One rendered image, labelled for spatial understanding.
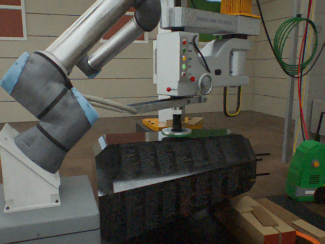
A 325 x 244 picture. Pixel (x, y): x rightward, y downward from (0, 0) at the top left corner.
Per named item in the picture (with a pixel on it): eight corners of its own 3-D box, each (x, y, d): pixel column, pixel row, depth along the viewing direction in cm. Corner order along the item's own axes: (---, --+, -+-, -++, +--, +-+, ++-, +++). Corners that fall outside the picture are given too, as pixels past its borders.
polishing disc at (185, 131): (187, 128, 243) (187, 126, 242) (195, 134, 222) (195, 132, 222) (159, 129, 239) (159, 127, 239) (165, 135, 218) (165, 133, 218)
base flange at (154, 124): (141, 122, 334) (141, 118, 333) (185, 120, 348) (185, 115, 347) (155, 132, 288) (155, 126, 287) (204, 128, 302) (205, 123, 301)
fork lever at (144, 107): (189, 100, 249) (189, 93, 248) (209, 102, 235) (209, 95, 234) (116, 112, 205) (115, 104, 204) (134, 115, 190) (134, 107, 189)
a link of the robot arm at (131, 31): (176, 8, 143) (97, 72, 189) (158, -15, 139) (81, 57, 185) (168, 20, 135) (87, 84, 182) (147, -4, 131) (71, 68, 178)
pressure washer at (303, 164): (313, 190, 347) (320, 110, 331) (332, 204, 312) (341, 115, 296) (281, 190, 345) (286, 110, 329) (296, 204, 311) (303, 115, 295)
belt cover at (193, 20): (234, 41, 282) (234, 21, 279) (259, 39, 264) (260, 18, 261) (151, 35, 219) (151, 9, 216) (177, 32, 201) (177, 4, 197)
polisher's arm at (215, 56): (229, 96, 284) (231, 39, 275) (252, 98, 268) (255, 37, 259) (169, 102, 236) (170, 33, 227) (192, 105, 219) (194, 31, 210)
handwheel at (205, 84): (202, 93, 233) (203, 72, 231) (213, 94, 226) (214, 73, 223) (188, 94, 224) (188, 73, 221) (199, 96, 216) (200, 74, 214)
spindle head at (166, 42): (190, 95, 251) (191, 36, 243) (212, 97, 235) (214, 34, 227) (156, 98, 228) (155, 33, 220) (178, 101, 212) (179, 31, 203)
